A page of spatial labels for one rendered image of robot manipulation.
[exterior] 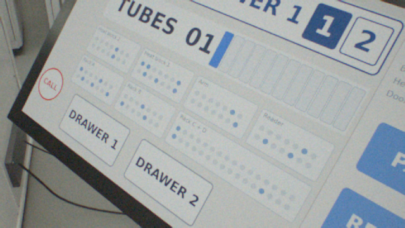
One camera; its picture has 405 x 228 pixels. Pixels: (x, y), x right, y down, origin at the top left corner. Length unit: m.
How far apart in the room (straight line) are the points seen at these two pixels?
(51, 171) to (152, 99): 1.41
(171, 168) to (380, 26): 0.23
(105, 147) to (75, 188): 1.27
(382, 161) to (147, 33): 0.26
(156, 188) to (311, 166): 0.15
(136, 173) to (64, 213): 1.23
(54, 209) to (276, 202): 1.36
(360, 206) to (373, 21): 0.15
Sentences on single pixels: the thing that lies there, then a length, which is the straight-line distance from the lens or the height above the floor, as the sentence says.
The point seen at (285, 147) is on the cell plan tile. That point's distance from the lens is 0.32.
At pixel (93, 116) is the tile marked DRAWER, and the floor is 1.01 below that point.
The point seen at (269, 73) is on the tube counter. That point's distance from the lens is 0.33.
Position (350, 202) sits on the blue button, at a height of 1.06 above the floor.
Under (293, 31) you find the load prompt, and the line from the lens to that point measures 0.34.
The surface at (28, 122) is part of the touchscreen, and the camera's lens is 0.49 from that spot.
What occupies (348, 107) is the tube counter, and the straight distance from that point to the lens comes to 0.32.
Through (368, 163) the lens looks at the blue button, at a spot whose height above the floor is 1.09.
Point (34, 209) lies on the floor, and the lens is 1.64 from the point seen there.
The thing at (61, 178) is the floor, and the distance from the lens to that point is 1.72.
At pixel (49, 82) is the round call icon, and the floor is 1.02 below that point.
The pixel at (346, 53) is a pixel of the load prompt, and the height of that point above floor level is 1.14.
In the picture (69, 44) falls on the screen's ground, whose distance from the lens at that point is 0.47.
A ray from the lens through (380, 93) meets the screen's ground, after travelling 0.32.
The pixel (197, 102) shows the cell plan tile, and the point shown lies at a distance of 0.35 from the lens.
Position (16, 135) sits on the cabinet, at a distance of 1.45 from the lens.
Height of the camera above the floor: 1.28
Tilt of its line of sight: 39 degrees down
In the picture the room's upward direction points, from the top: 8 degrees clockwise
